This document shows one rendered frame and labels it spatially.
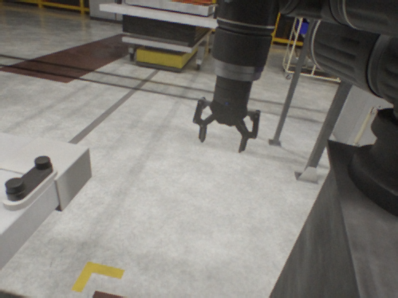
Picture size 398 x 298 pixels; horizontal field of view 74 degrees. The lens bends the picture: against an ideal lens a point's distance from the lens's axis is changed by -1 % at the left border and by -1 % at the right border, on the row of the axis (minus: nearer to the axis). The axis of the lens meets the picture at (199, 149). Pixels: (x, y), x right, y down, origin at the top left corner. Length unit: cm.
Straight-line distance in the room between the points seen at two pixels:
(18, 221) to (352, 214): 56
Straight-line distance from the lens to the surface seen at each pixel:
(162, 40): 429
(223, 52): 51
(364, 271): 45
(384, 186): 57
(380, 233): 52
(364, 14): 48
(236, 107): 55
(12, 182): 54
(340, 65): 72
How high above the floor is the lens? 119
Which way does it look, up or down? 31 degrees down
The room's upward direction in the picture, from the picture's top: 9 degrees clockwise
